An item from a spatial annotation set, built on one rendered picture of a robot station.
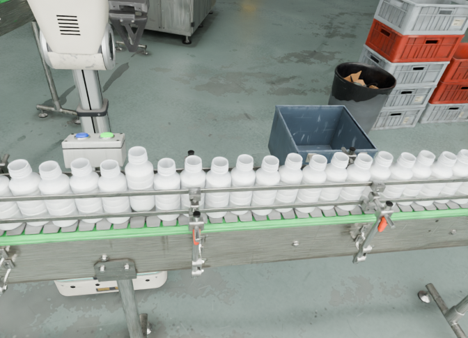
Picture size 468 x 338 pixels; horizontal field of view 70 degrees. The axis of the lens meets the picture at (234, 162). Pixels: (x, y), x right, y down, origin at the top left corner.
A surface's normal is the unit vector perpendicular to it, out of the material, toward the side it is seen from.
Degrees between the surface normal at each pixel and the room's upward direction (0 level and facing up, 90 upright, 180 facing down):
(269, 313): 0
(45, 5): 90
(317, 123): 90
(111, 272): 90
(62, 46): 90
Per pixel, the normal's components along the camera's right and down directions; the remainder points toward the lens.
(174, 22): -0.16, 0.62
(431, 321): 0.10, -0.76
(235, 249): 0.15, 0.65
